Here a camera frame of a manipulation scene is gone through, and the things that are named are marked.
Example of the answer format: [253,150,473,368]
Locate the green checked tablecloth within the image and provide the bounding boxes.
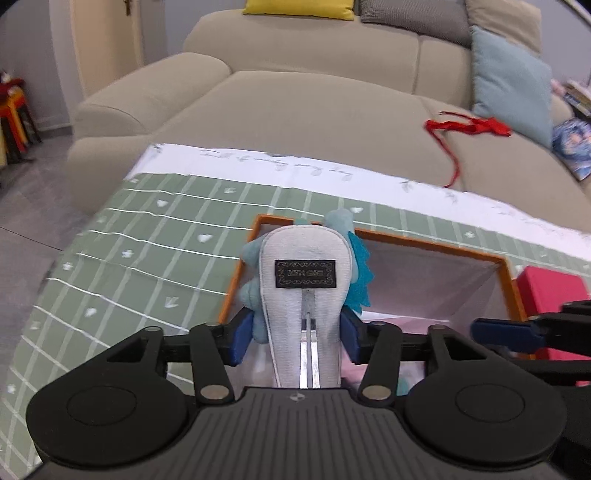
[1,144,590,479]

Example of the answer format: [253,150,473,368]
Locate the red stacked stools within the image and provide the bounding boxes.
[0,70,42,169]

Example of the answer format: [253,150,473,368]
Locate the cream door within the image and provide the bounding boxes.
[69,0,144,97]

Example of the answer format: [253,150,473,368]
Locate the red lidded clear box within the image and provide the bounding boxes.
[515,265,591,362]

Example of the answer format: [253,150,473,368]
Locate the beige sofa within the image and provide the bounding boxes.
[66,10,590,231]

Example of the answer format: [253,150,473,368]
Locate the beige cushion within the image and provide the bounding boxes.
[465,0,542,56]

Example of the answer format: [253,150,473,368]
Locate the orange rimmed white box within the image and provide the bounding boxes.
[216,214,530,370]

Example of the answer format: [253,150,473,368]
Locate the yellow cushion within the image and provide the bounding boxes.
[242,0,355,21]

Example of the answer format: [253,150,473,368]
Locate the light blue cushion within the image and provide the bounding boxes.
[471,26,552,149]

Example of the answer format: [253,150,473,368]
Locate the red ribbon cloth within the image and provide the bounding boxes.
[423,111,513,188]

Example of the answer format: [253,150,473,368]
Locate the anime print pillow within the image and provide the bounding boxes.
[552,118,591,182]

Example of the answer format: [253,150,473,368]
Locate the cluttered white desk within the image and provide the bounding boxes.
[551,78,590,125]

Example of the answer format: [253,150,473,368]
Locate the grey textured cushion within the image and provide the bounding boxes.
[359,0,472,48]

